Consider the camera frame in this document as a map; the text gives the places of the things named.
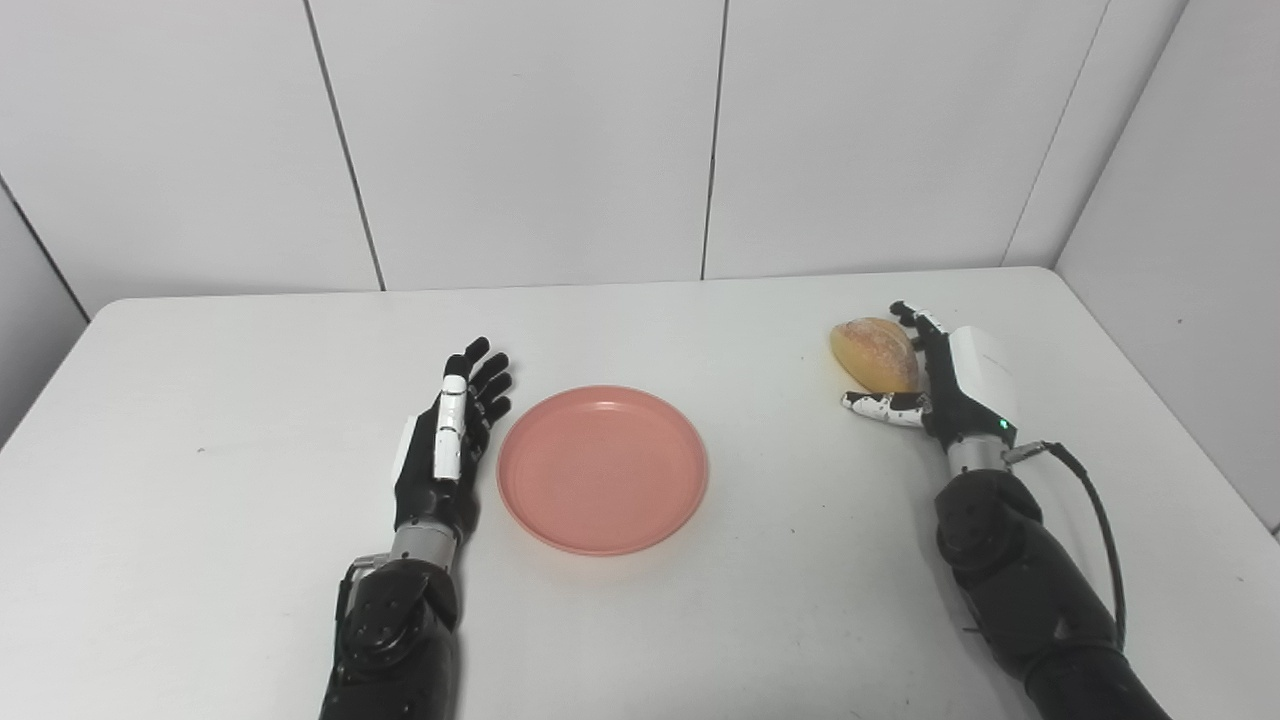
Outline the pink round plate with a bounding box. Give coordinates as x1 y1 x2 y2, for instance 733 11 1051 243
496 385 710 557

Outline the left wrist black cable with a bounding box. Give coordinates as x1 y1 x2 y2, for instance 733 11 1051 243
335 556 389 641

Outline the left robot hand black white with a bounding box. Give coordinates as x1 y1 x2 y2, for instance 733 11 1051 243
392 337 513 533

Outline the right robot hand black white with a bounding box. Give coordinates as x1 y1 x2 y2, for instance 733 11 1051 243
842 300 1021 449

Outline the golden bread roll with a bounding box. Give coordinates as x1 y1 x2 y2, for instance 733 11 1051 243
829 317 921 395

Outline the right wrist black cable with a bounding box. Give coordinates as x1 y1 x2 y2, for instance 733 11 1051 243
1003 440 1128 649

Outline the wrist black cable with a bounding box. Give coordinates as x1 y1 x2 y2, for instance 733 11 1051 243
1003 440 1128 649
335 556 389 641

